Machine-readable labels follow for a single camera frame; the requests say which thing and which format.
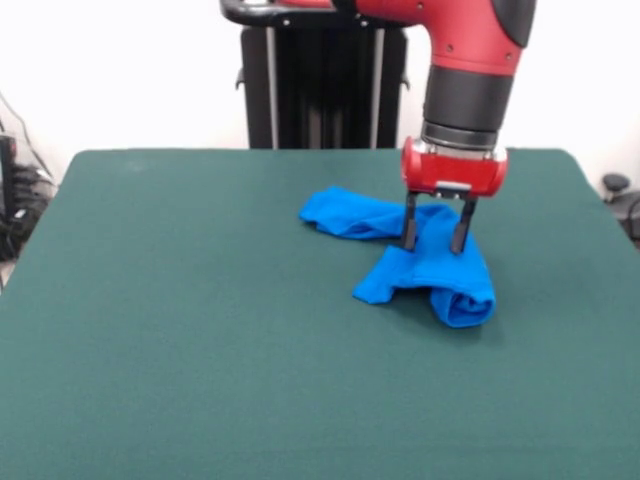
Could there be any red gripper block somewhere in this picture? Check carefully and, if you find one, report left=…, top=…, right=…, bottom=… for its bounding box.
left=399, top=136, right=510, bottom=256

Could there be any blue printed t-shirt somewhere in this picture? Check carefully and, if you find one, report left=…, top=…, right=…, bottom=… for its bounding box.
left=298, top=186, right=498, bottom=330

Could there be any black chair part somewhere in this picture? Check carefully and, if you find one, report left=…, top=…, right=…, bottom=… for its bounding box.
left=601, top=172, right=640, bottom=251

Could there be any dark green table cloth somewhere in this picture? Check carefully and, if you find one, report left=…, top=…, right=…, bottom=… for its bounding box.
left=0, top=147, right=640, bottom=480

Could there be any black electronics box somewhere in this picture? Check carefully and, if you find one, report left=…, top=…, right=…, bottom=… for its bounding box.
left=0, top=133, right=20, bottom=221

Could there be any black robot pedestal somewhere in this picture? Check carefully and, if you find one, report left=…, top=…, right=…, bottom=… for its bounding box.
left=219, top=0, right=432, bottom=150

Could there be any black cable bundle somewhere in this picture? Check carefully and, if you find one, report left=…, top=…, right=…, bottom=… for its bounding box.
left=0, top=89, right=59, bottom=264

